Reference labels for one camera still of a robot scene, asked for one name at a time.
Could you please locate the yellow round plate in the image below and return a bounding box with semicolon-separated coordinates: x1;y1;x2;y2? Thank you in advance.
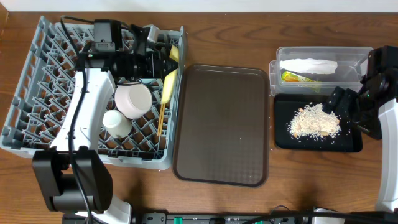
161;45;180;104

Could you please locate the pink bowl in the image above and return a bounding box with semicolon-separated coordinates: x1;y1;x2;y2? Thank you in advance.
114;83;152;119

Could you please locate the pile of rice scraps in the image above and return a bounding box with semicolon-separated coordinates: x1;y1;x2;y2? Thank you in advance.
287;103;341;141

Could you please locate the white napkin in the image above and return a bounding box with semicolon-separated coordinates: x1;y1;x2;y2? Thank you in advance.
279;58;338;75

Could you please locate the white cup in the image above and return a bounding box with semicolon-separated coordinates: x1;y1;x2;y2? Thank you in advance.
103;110;132;138

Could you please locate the green orange snack wrapper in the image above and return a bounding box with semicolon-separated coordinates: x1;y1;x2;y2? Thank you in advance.
281;71;321;92

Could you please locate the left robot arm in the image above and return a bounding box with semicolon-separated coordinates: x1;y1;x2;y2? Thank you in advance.
25;17;185;223

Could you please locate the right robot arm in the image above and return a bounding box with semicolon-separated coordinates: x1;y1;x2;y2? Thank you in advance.
323;45;397;213

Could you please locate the clear plastic waste bin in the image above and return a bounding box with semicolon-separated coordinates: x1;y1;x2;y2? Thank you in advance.
269;46;373;96

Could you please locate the grey plastic dishwasher rack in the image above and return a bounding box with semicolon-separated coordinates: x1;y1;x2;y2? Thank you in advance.
1;17;186;170

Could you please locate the black plastic tray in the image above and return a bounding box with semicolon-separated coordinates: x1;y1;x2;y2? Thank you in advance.
274;93;363;152

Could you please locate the brown plastic serving tray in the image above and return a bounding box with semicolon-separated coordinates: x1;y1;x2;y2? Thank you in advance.
172;64;269;187

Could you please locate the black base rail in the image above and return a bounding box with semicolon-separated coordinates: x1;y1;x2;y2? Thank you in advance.
129;208;397;224

